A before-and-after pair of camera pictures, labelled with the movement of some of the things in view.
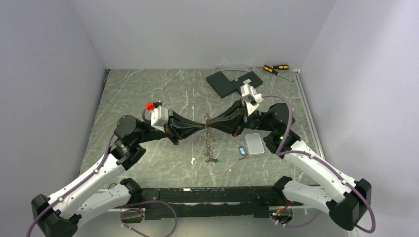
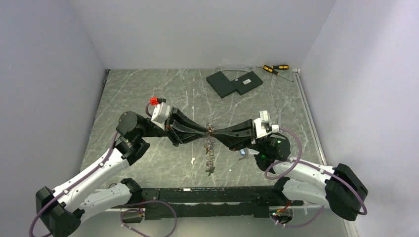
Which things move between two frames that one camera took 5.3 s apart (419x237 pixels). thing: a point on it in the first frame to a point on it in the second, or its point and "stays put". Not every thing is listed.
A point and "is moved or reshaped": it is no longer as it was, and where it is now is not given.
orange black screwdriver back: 284,67 stays put
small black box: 250,78 stays put
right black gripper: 224,122 to 240,136
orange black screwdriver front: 270,69 stays put
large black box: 221,84 stays put
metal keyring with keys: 208,140 is moved or reshaped
